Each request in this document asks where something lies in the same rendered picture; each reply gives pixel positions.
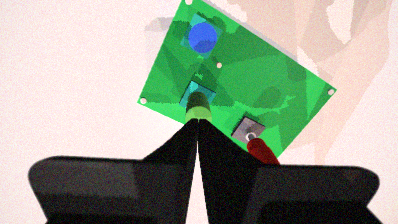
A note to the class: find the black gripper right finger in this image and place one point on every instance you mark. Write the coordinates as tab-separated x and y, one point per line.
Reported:
236	184

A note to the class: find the green circuit board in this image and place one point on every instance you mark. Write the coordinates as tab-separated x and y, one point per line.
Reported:
210	67

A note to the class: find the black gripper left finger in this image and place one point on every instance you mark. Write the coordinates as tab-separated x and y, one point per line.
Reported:
158	185

